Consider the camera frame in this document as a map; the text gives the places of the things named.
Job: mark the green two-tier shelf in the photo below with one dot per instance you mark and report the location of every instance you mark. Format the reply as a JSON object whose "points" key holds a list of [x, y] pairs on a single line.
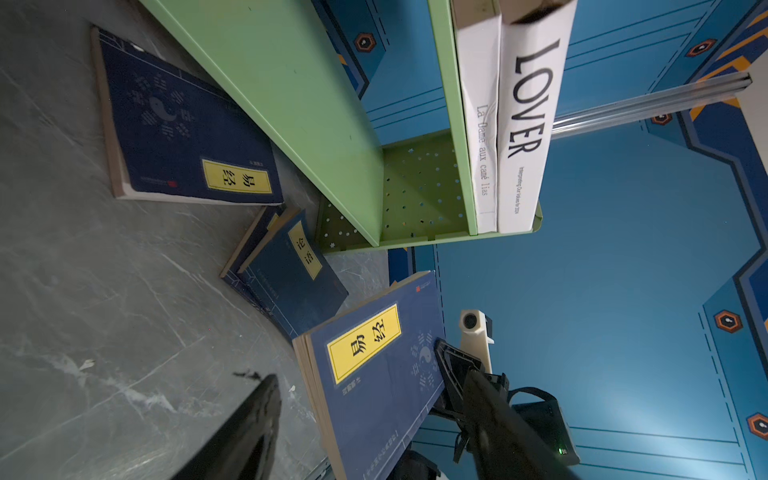
{"points": [[276, 61]]}

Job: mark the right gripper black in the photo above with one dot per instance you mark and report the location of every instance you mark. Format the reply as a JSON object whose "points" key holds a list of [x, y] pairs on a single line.
{"points": [[540, 432]]}

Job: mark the blue book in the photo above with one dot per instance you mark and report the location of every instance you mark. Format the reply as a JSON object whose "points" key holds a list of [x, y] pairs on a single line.
{"points": [[278, 268], [173, 137], [372, 376]]}

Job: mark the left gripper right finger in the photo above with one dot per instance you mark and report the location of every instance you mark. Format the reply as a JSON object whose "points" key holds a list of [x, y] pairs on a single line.
{"points": [[504, 432]]}

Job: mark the white LOVER book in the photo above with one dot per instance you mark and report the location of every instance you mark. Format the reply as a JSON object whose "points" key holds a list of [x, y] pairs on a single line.
{"points": [[534, 39]]}

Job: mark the white book with brown pattern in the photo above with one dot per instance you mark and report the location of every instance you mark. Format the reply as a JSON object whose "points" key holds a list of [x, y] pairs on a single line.
{"points": [[477, 34]]}

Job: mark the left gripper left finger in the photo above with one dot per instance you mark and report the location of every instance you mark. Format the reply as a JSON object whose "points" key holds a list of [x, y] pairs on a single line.
{"points": [[244, 447]]}

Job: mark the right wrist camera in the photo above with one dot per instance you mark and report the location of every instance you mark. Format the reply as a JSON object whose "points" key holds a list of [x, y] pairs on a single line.
{"points": [[476, 336]]}

